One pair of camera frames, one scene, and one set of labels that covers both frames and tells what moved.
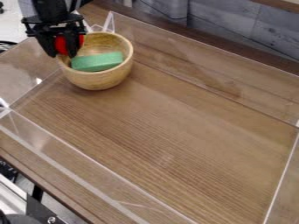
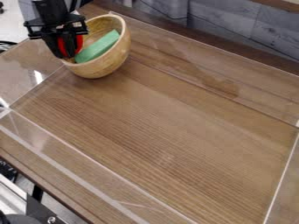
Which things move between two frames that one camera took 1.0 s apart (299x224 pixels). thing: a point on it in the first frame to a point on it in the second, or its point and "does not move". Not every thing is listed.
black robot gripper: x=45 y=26 does not move
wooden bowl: x=99 y=42 to x=99 y=26
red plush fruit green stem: x=61 y=44 does not move
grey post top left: x=27 y=8 does not move
